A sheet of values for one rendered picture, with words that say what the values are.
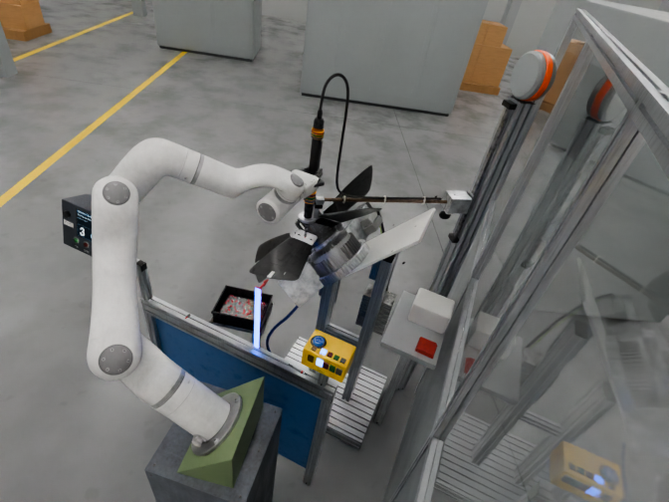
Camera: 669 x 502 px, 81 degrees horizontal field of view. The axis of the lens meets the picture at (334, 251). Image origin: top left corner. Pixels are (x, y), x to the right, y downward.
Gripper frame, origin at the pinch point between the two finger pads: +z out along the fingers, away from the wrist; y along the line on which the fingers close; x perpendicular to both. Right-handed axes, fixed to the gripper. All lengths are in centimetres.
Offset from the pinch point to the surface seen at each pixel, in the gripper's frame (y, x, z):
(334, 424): 34, -141, -8
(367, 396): 45, -141, 17
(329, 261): 12.0, -36.7, -0.8
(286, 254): -1.6, -30.5, -13.1
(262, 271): -5.9, -33.7, -23.2
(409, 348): 55, -63, -4
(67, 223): -80, -32, -42
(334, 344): 30, -41, -34
